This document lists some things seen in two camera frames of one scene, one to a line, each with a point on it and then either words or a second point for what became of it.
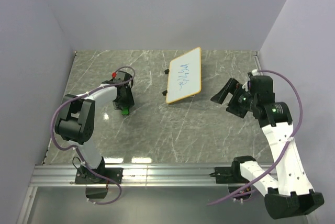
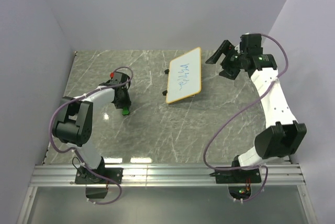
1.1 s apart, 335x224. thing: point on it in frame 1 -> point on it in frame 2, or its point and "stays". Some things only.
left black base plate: (83, 176) stays
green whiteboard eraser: (125, 111) stays
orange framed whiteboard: (184, 79) stays
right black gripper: (231, 87) -> (224, 48)
